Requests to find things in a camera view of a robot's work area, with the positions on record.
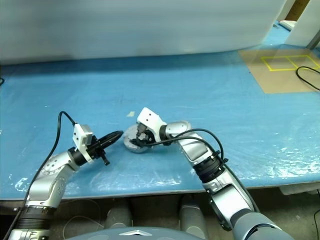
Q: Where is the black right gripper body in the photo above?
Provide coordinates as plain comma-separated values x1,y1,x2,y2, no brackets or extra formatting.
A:
135,123,155,146

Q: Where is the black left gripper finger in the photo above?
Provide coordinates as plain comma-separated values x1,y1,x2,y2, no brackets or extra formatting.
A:
95,130,124,146
98,134,124,153

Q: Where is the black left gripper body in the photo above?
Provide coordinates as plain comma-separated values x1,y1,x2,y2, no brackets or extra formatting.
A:
86,135,111,167

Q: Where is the round silver housing lid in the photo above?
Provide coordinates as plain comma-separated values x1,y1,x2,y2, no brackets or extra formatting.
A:
123,124,156,151

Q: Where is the blue plastic table cover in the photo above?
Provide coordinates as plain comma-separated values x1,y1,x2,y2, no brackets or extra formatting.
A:
0,21,320,202

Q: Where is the dark rounded grey shape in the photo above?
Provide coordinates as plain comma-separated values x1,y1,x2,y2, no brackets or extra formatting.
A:
179,198,208,234
105,201,134,230

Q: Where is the grey robot torso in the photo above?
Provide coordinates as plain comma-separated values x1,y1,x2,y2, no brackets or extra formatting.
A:
74,225,201,240

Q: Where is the large white foam board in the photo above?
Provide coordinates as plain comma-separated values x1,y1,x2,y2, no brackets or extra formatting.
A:
0,0,289,66

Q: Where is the brown cardboard mat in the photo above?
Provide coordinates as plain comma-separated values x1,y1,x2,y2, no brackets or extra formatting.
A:
237,48,320,95

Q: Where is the yellow tape rectangle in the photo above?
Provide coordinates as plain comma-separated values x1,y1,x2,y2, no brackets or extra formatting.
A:
260,55,320,73

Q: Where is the flat white object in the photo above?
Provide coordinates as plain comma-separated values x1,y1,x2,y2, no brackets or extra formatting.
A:
277,19,298,31

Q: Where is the white upright panel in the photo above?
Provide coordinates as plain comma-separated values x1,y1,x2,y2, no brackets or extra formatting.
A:
284,0,320,49

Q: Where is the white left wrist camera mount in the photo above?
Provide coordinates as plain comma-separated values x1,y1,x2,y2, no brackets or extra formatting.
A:
72,123,96,165

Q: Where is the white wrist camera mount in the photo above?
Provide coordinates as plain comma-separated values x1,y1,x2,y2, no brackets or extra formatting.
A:
72,123,96,165
136,107,168,144

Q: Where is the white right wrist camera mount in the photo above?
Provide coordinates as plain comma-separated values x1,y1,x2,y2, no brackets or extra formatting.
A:
136,107,168,144

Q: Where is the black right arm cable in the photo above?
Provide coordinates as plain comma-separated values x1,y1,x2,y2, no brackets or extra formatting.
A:
136,128,230,164

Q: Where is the thin white wire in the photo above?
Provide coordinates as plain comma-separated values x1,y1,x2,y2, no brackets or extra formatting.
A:
62,198,106,235

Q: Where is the black looped cable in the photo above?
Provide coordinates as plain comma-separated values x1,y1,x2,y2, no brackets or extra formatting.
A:
296,65,320,90

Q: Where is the grey metal post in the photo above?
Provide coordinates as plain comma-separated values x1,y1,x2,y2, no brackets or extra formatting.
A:
306,23,320,51

